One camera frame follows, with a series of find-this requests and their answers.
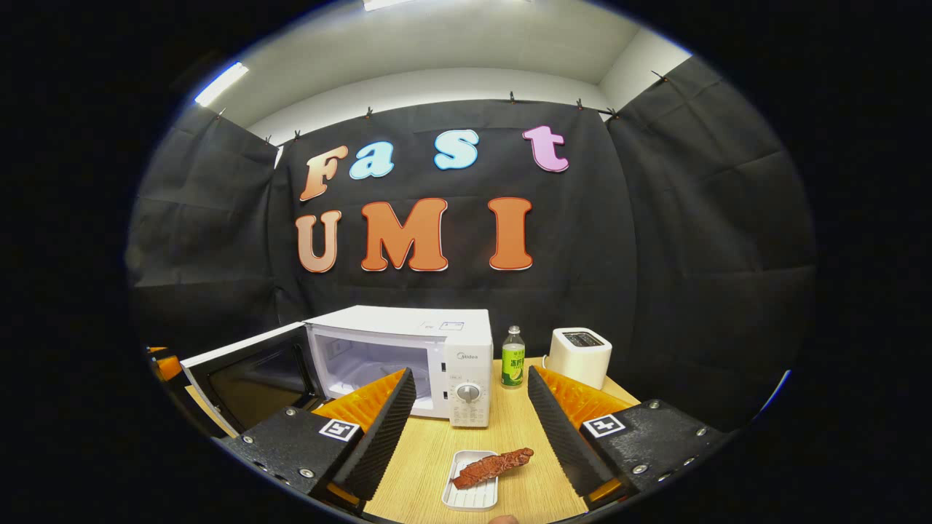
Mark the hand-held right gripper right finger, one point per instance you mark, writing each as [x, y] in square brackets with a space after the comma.
[564, 437]

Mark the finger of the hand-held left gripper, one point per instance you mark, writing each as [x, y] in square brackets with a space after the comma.
[169, 366]

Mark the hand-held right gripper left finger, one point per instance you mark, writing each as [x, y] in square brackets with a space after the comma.
[378, 437]

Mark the reddish brown meat strip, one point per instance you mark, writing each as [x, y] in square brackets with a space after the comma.
[491, 467]

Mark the white microwave oven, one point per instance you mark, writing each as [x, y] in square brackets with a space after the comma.
[466, 342]

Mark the white toaster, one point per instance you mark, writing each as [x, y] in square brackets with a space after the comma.
[579, 356]

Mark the green label drink bottle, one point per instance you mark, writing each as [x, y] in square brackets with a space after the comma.
[513, 364]

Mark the white ribbed plastic tray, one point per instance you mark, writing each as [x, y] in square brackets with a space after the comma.
[473, 498]

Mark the long ceiling light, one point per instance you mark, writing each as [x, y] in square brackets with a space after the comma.
[221, 84]
[386, 4]

